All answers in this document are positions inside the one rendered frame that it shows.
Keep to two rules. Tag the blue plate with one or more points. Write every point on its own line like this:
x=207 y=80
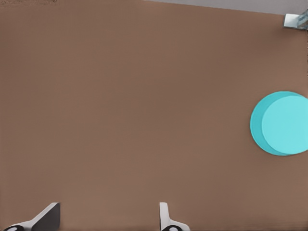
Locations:
x=284 y=124

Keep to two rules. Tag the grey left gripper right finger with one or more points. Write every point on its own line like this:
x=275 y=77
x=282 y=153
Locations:
x=164 y=216

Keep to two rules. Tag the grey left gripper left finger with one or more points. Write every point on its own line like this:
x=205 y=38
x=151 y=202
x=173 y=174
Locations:
x=44 y=217

